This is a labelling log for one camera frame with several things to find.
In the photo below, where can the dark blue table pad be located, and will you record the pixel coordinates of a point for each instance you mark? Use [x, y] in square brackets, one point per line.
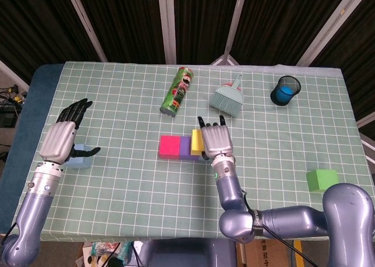
[32, 109]

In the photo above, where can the green Pringles can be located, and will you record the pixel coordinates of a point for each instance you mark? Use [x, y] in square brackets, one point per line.
[178, 91]

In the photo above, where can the yellow foam cube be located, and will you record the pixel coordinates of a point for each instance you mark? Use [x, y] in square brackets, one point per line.
[197, 142]

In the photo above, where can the red round disc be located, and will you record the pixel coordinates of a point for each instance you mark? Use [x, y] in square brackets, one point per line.
[239, 88]

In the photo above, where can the teal hand brush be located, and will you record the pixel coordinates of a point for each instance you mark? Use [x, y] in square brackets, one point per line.
[225, 98]

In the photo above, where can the light blue foam cube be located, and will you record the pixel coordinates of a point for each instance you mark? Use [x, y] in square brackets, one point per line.
[83, 161]
[202, 158]

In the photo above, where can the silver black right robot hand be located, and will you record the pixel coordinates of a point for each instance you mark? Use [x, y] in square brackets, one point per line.
[216, 141]

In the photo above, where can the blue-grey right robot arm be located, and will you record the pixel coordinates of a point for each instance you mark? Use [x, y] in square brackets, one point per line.
[293, 220]

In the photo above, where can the pink foam cube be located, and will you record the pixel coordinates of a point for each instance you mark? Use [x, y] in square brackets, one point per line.
[169, 147]

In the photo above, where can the purple foam cube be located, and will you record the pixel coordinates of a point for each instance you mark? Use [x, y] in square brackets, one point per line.
[185, 148]

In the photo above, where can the white frame post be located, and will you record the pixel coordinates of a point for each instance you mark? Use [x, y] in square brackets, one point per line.
[85, 24]
[167, 24]
[335, 18]
[237, 15]

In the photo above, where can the colourful printed papers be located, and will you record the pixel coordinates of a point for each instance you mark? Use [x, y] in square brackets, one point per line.
[99, 253]

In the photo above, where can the black device box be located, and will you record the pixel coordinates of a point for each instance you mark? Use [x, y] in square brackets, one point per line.
[8, 119]

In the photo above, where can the yellow bar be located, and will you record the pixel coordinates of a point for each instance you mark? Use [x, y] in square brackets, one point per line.
[299, 259]

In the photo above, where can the white frame bar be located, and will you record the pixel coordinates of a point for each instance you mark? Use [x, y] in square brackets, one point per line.
[13, 75]
[369, 142]
[367, 119]

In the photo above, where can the brown cardboard box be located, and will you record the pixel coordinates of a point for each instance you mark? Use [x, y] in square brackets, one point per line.
[263, 255]

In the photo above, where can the green foam cube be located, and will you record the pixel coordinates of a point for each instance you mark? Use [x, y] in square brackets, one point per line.
[319, 179]

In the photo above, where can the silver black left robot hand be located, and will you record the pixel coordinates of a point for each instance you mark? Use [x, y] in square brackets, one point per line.
[58, 142]

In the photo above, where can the black mesh pen cup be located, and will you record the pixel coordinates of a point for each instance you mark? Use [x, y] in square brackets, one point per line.
[274, 98]

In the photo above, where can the blue-grey robot torso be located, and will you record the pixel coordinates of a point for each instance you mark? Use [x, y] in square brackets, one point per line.
[187, 253]

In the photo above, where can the green checkered tablecloth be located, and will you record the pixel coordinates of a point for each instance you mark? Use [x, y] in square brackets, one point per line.
[175, 196]

